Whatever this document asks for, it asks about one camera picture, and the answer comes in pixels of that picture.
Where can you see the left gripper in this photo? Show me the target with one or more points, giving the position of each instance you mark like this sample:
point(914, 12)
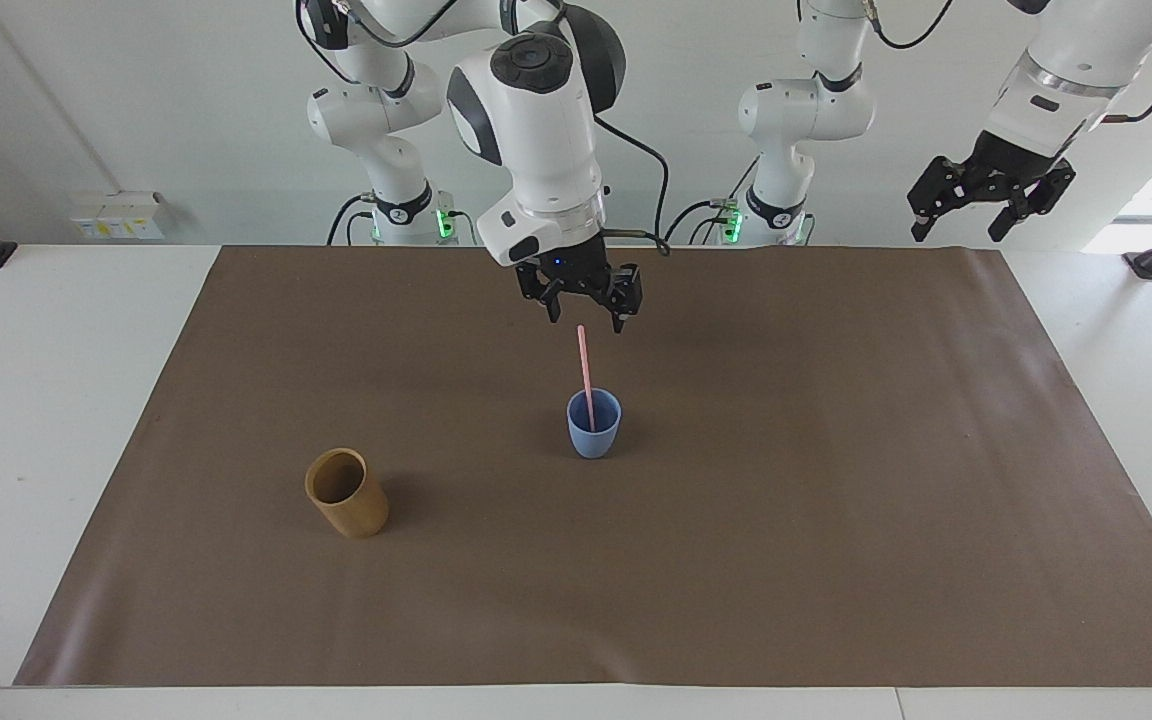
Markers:
point(1011, 158)

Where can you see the brown wooden cup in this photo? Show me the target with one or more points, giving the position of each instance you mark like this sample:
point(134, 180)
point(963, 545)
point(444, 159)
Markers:
point(356, 515)

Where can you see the blue cup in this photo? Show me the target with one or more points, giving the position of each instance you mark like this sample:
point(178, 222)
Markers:
point(593, 442)

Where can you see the pink chopstick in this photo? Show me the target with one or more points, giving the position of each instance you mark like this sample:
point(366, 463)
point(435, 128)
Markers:
point(585, 370)

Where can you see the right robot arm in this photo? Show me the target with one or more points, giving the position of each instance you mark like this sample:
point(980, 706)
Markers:
point(536, 140)

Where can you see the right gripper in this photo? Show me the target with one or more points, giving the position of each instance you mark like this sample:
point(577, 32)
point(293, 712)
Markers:
point(576, 262)

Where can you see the white wall socket box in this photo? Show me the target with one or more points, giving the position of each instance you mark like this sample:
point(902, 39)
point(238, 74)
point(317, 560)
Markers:
point(121, 218)

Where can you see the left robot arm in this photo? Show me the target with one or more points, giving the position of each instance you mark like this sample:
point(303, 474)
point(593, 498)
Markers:
point(796, 110)

